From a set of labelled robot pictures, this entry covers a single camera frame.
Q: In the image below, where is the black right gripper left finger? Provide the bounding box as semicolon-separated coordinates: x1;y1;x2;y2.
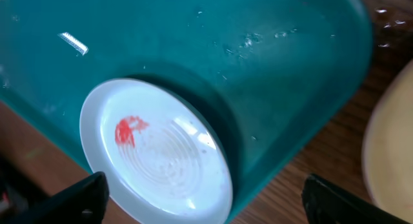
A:
6;172;109;224

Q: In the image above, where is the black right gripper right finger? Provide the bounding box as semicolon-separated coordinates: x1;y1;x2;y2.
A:
301;174;408;224

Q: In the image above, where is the yellow-green plate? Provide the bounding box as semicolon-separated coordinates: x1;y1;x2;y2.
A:
363;62;412;223

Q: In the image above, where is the light blue plate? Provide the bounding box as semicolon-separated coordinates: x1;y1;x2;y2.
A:
79;79;233;223

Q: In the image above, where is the teal plastic tray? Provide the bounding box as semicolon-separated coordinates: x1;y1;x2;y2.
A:
1;0;373;218

